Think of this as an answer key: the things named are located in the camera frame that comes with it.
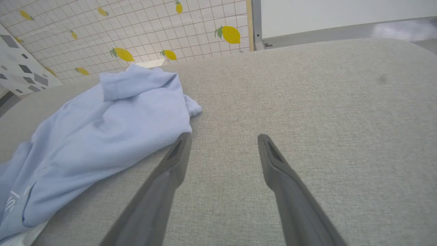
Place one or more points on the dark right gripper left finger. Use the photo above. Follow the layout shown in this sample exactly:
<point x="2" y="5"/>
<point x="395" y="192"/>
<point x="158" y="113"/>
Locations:
<point x="157" y="205"/>

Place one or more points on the blue polo shirt white collar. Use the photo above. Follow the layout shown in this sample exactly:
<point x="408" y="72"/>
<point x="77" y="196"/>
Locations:
<point x="102" y="136"/>

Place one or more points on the white panel with grey squares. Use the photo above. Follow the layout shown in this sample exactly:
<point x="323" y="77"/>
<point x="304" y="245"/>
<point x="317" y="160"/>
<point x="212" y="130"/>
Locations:
<point x="24" y="71"/>

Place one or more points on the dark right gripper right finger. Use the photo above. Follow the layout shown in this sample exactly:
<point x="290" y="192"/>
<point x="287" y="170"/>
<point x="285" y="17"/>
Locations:
<point x="297" y="212"/>

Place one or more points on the lemon print grid panel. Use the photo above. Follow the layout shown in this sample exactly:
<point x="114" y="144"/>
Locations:
<point x="153" y="30"/>

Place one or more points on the white partition board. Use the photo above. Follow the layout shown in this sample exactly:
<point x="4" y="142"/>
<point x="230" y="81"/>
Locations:
<point x="341" y="15"/>

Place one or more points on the grey fabric sofa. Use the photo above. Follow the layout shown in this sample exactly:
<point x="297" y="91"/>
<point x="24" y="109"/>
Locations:
<point x="307" y="102"/>

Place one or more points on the light wooden panel frame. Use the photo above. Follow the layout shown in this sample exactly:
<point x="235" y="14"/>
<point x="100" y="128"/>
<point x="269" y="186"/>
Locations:
<point x="250" y="24"/>

